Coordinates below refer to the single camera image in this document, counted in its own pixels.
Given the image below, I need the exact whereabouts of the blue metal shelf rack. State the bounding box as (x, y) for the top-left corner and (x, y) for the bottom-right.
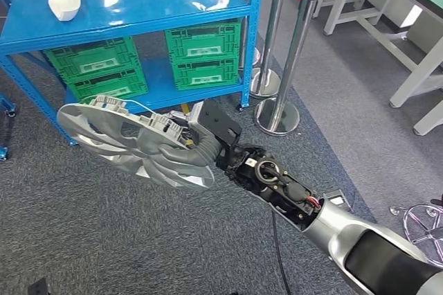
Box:
(0, 0), (266, 161)

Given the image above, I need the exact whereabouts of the silver plastic wheel hubcap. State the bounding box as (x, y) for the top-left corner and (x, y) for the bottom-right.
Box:
(56, 94), (216, 192)

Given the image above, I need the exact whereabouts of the green plastic crate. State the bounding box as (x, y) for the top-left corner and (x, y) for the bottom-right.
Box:
(43, 37), (149, 102)
(164, 21), (241, 91)

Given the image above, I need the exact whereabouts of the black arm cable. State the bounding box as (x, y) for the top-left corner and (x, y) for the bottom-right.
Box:
(271, 210), (291, 295)

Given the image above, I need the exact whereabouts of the dark stanchion pole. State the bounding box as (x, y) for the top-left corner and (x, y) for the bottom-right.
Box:
(238, 0), (262, 71)

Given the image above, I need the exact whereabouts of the chrome stanchion post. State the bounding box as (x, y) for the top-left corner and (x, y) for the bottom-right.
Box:
(250, 0), (286, 99)
(255, 0), (318, 137)

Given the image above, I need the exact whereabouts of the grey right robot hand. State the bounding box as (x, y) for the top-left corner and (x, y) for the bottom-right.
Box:
(157, 110), (209, 168)

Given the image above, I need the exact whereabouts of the grey floor socket box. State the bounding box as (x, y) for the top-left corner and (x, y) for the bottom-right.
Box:
(323, 189), (354, 213)

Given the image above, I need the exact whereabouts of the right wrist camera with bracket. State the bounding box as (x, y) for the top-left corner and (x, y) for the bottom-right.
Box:
(188, 99), (243, 150)

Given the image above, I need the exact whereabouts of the stool with chrome base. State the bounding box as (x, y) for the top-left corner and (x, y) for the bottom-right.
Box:
(389, 196), (443, 269)

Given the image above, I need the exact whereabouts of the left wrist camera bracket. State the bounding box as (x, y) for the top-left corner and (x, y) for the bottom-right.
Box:
(27, 278), (51, 295)

